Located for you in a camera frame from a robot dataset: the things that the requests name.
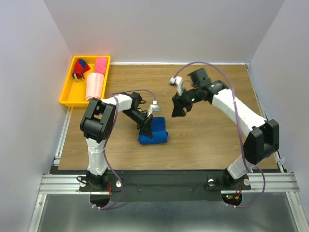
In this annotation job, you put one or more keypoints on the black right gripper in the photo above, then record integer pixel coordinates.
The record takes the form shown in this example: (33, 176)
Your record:
(178, 102)

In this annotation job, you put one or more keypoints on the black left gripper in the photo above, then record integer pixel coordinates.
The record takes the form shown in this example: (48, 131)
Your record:
(145, 126)

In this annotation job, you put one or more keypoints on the blue towel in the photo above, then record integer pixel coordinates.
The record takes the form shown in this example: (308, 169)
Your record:
(159, 132)

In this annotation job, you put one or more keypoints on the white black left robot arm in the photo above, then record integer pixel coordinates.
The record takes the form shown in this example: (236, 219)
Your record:
(97, 125)

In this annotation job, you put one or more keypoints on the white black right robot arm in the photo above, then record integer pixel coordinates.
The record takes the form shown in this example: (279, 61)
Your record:
(262, 136)

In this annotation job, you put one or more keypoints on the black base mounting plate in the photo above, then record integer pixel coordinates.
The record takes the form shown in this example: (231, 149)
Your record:
(162, 186)

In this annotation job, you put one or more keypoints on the light pink rolled towel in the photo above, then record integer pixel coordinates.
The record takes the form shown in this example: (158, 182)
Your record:
(94, 86)

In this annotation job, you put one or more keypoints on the hot pink rolled towel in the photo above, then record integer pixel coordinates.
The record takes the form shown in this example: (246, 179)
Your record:
(101, 65)

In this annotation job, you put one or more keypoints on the yellow plastic tray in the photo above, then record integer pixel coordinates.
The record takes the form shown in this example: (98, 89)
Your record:
(73, 92)

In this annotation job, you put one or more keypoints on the red blue patterned cloth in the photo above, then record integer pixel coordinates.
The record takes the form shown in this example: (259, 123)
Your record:
(80, 67)

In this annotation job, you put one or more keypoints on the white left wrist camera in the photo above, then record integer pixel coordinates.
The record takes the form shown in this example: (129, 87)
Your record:
(153, 108)

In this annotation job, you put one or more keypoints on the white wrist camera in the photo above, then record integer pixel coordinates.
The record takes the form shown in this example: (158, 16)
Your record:
(153, 108)
(178, 83)

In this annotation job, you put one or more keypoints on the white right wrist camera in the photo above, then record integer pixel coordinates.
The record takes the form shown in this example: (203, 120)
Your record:
(178, 83)

